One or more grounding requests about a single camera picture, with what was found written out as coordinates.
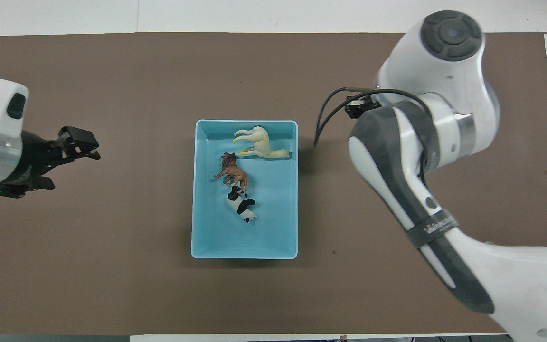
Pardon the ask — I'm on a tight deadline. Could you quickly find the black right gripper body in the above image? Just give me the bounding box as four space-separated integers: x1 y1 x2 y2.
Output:
345 95 382 120

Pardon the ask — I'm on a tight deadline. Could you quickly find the light blue storage box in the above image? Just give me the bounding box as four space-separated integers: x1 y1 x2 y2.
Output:
191 119 299 260

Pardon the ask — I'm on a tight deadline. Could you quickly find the black and white panda toy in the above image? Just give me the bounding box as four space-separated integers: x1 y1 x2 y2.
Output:
226 186 258 223

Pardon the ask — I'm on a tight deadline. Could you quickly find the brown lion toy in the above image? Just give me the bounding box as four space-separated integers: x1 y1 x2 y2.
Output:
213 152 249 194

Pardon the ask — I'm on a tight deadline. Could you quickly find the brown table mat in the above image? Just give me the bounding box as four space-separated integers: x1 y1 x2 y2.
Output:
0 32 547 335

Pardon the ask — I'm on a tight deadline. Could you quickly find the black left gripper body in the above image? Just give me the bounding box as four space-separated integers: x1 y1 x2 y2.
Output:
3 130 74 191

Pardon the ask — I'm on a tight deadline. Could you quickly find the cream llama toy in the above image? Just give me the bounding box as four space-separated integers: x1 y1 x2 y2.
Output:
233 125 290 160

